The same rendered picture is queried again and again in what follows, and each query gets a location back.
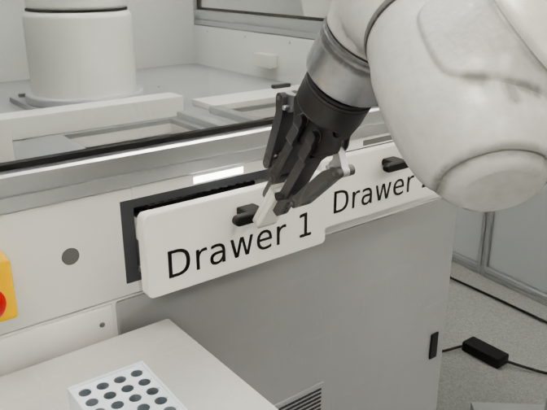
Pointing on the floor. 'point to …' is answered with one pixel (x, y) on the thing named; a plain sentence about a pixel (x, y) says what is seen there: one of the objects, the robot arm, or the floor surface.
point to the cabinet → (301, 317)
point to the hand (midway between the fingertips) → (273, 205)
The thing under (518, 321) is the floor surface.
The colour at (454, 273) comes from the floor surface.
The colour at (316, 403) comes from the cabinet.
